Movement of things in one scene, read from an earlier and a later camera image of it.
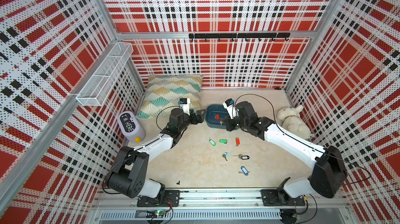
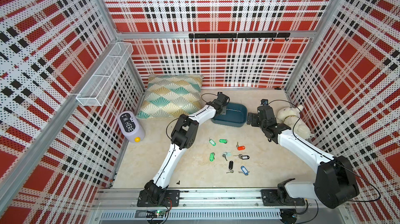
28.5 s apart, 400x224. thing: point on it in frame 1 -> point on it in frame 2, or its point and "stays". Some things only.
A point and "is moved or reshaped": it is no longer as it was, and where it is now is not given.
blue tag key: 244,171 stays
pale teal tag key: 225,154 stays
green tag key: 212,142 stays
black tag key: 244,157 stays
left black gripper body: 187,121 -> 223,111
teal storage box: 214,114 is moved or reshaped
